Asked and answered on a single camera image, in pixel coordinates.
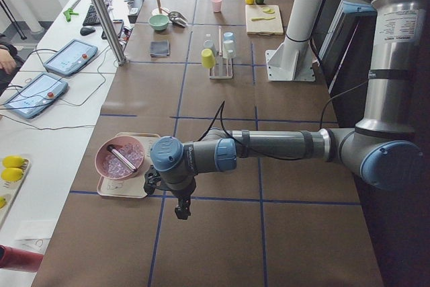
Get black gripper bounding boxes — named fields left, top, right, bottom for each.
left=143, top=165, right=196, bottom=220

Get pink cup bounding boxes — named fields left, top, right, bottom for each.
left=211, top=0, right=222, bottom=13

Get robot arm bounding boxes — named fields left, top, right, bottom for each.
left=144, top=0, right=429, bottom=220

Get yellow cup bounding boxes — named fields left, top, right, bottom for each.
left=201, top=48, right=216, bottom=69

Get grey white cup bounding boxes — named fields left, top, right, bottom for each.
left=204, top=39, right=216, bottom=56

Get pink bowl with ice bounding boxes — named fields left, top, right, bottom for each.
left=95, top=136, right=145, bottom=180

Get grey folded cloth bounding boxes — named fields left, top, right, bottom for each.
left=150, top=40, right=170, bottom=57

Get cream tray with fruit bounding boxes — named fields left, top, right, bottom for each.
left=1, top=155, right=31, bottom=225

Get red bottle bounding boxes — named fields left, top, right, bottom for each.
left=1, top=245, right=44, bottom=272

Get yellow fruit on tray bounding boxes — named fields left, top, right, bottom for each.
left=2, top=155, right=26, bottom=168

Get near teach pendant tablet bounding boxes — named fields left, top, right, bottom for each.
left=4, top=73, right=69, bottom=119

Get teach pendant tablet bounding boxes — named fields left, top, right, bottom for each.
left=4, top=73, right=69, bottom=119
left=43, top=39, right=98, bottom=77

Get far teach pendant tablet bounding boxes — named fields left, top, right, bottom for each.
left=43, top=39, right=98, bottom=77

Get mint green bowl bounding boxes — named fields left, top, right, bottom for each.
left=148, top=14, right=170, bottom=31

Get metal scoop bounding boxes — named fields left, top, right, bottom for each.
left=168, top=11, right=188, bottom=28

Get black computer mouse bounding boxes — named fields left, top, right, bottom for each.
left=80, top=27, right=95, bottom=36

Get wooden cutting board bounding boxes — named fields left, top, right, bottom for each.
left=245, top=5, right=284, bottom=35

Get yellow plastic knife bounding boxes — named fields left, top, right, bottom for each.
left=251, top=16, right=276, bottom=22

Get black keyboard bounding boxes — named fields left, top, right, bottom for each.
left=83, top=4, right=101, bottom=26

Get person at desk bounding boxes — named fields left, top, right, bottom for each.
left=0, top=34, right=25, bottom=93

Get green clamp tool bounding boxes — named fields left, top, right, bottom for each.
left=63, top=8, right=79, bottom=22

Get metal pink handled tool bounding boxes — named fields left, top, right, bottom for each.
left=106, top=145, right=138, bottom=173

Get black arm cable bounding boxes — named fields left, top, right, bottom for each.
left=198, top=78, right=370, bottom=162

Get white wire cup rack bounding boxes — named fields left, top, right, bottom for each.
left=209, top=26, right=233, bottom=79

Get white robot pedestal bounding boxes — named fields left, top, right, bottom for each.
left=265, top=0, right=323, bottom=82

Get aluminium frame post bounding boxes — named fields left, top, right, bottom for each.
left=91, top=0, right=127, bottom=66

